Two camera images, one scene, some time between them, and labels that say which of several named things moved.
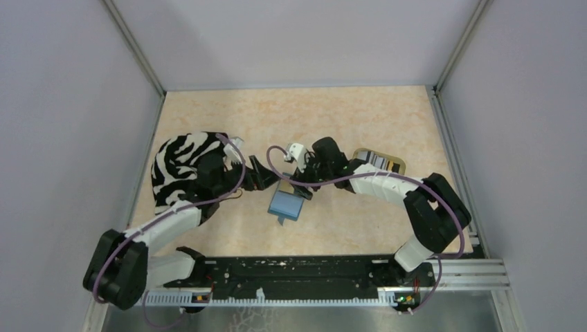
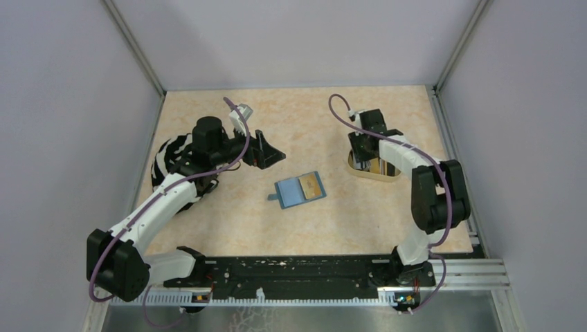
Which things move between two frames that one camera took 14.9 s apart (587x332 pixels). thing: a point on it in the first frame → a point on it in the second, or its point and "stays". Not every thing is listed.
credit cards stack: x=378 y=162 stays
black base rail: x=308 y=272 stays
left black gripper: x=259 y=178 → x=260 y=153
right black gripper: x=304 y=177 → x=354 y=137
